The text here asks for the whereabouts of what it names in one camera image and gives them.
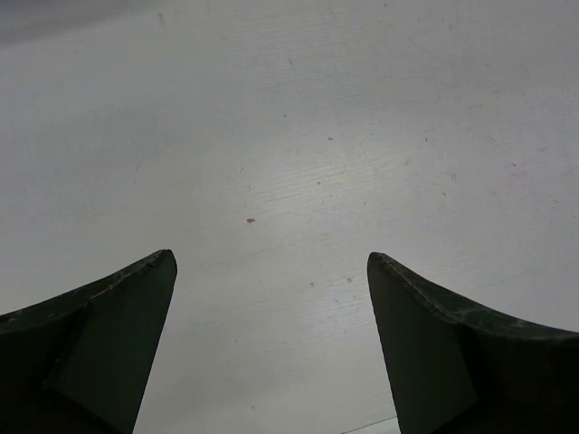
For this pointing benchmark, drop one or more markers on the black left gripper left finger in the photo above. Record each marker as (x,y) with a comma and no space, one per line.
(80,362)

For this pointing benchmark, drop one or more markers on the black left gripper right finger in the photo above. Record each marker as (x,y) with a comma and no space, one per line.
(456,366)

